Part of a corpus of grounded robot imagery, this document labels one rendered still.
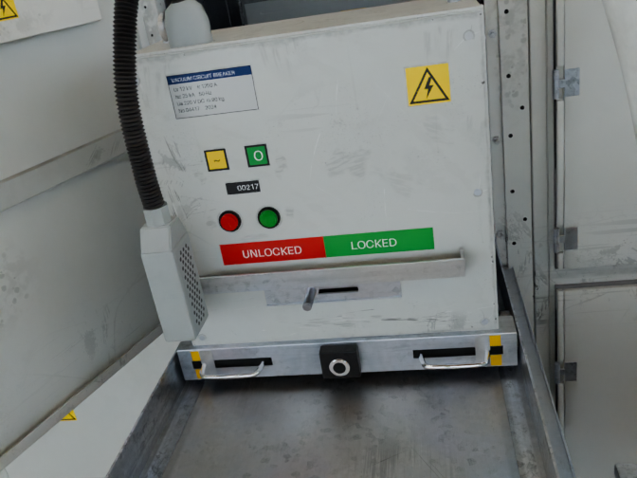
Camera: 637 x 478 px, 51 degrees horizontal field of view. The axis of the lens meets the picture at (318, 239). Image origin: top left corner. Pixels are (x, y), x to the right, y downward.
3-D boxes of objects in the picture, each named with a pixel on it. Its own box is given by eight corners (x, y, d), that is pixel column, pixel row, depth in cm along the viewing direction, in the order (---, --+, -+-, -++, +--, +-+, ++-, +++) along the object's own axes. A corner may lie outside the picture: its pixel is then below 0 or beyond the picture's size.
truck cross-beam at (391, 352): (518, 365, 101) (517, 332, 99) (184, 380, 111) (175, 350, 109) (514, 347, 106) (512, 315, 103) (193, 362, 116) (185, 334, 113)
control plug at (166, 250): (196, 341, 95) (167, 230, 88) (164, 343, 96) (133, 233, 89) (211, 313, 102) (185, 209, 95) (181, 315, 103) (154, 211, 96)
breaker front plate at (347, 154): (498, 340, 100) (482, 12, 81) (194, 357, 109) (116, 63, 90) (497, 336, 101) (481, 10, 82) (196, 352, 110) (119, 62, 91)
